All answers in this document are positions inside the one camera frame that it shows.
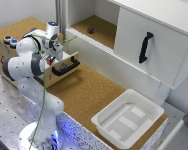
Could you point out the purple block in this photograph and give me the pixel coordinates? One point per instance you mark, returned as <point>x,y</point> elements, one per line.
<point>90,30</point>

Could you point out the white cabinet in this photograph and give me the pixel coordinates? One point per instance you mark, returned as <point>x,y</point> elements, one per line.
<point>104,66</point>

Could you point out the white sliding door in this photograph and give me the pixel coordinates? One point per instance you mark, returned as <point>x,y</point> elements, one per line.
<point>164,53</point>

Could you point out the pink block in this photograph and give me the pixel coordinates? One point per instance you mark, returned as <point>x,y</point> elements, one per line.
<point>50,60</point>

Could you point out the blue button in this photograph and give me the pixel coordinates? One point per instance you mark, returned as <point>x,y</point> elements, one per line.
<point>14,42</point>

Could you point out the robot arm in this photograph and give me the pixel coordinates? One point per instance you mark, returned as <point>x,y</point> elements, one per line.
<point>26,68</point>

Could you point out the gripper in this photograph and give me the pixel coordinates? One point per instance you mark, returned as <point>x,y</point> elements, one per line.
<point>51,48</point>

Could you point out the red button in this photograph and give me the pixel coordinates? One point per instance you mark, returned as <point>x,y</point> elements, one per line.
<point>7,39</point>

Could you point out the wooden drawer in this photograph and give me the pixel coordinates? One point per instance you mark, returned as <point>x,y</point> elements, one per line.
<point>62,78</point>

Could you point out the white plastic box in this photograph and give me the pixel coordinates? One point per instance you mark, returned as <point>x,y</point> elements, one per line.
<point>127,121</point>

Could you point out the wooden drawer box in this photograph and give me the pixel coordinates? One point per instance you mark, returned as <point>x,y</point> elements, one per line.
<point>23,27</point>

